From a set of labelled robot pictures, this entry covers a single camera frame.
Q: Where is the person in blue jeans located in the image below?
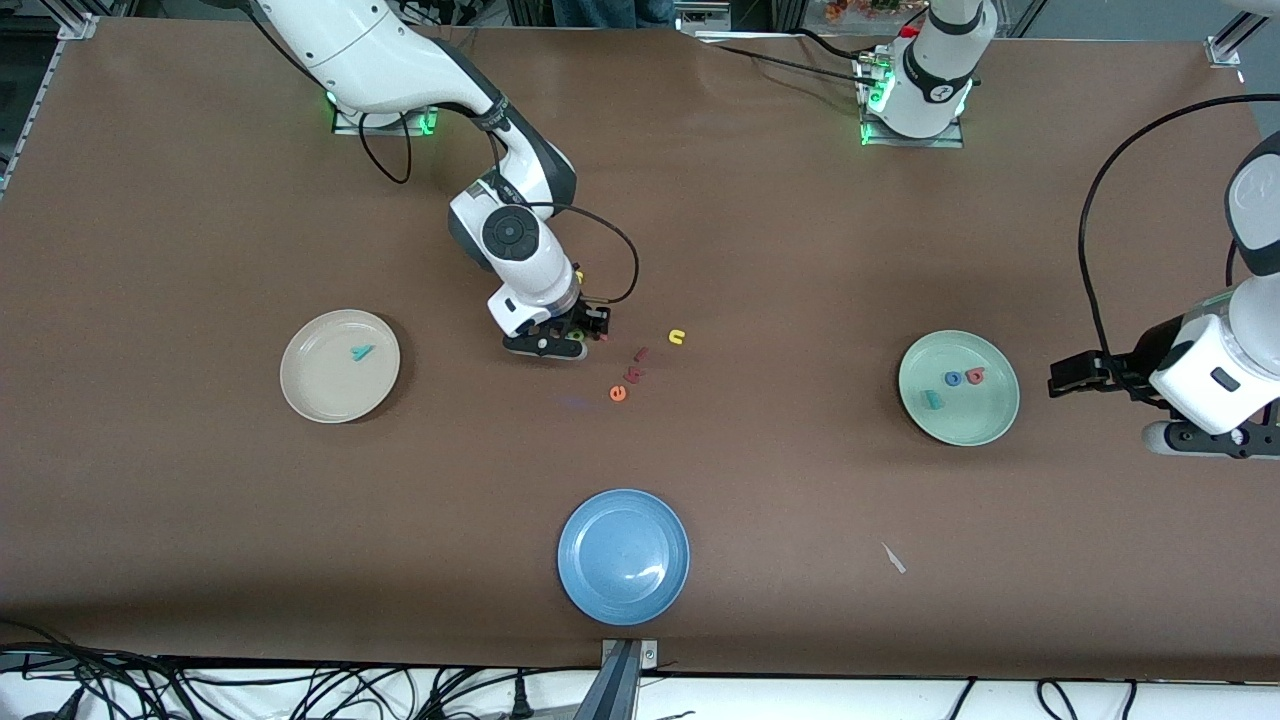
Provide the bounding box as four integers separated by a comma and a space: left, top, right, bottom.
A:
552, 0, 676, 29

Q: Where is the beige plate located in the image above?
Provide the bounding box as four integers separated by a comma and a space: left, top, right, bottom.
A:
279, 309, 402, 425

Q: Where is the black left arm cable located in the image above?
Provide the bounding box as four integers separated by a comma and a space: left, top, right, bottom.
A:
1078, 93, 1280, 401

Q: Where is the aluminium frame corner bracket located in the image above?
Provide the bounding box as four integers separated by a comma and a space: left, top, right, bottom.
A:
1205, 15, 1263, 69

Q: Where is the white rail strip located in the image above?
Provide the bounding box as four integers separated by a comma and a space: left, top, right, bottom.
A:
695, 30, 866, 46

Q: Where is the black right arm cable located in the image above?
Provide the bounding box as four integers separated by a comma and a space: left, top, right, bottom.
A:
358, 100, 641, 306

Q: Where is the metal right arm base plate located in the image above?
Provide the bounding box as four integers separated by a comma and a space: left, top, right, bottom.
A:
333, 100, 441, 136

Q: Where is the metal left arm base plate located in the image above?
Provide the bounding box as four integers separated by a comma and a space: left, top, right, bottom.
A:
860, 45, 966, 149

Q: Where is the aluminium frame rail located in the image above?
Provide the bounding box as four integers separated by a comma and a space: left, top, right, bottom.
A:
0, 15, 101, 191

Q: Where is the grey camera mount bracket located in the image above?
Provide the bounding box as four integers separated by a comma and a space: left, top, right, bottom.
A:
575, 638, 661, 720

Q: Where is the green plate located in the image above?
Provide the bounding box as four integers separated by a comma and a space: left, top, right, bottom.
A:
897, 330, 1021, 447

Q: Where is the black floor cable tangle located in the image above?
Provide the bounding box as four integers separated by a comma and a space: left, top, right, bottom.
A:
0, 620, 561, 720

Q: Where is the blue plate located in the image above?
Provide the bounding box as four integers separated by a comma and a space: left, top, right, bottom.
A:
557, 488, 691, 627

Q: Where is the black table cable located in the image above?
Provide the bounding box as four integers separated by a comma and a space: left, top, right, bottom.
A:
712, 28, 886, 86

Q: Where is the brown table cover sheet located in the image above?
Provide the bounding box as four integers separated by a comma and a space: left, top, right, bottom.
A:
0, 15, 1280, 686

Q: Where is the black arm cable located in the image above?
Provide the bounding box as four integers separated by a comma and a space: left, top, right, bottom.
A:
1078, 93, 1280, 401
358, 100, 641, 306

